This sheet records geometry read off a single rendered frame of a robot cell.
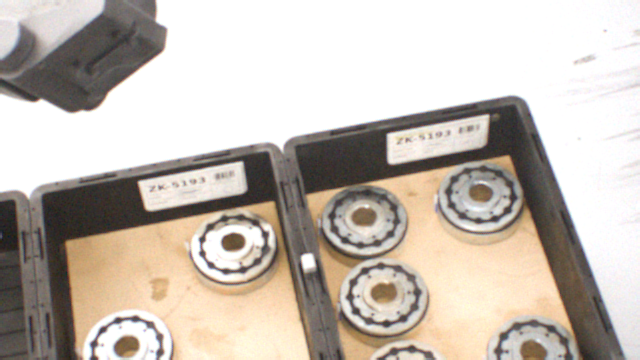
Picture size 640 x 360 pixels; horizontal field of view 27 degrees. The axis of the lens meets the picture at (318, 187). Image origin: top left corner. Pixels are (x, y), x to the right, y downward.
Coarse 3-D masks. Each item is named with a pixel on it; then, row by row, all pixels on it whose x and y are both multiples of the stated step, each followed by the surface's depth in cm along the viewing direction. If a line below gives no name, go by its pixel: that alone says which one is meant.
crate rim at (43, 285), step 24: (264, 144) 156; (144, 168) 155; (168, 168) 154; (192, 168) 155; (48, 192) 153; (288, 192) 152; (288, 216) 150; (48, 264) 148; (48, 288) 146; (312, 288) 144; (48, 312) 144; (312, 312) 142; (48, 336) 144; (312, 336) 140
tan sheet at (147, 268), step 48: (96, 240) 161; (144, 240) 161; (192, 240) 160; (96, 288) 157; (144, 288) 157; (192, 288) 156; (288, 288) 156; (192, 336) 153; (240, 336) 152; (288, 336) 152
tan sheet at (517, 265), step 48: (336, 192) 164; (432, 192) 163; (432, 240) 159; (528, 240) 158; (336, 288) 155; (432, 288) 155; (480, 288) 154; (528, 288) 154; (432, 336) 151; (480, 336) 151
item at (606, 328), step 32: (512, 96) 158; (352, 128) 157; (384, 128) 156; (288, 160) 155; (544, 160) 152; (320, 256) 146; (576, 256) 145; (320, 288) 144; (608, 320) 140; (608, 352) 138
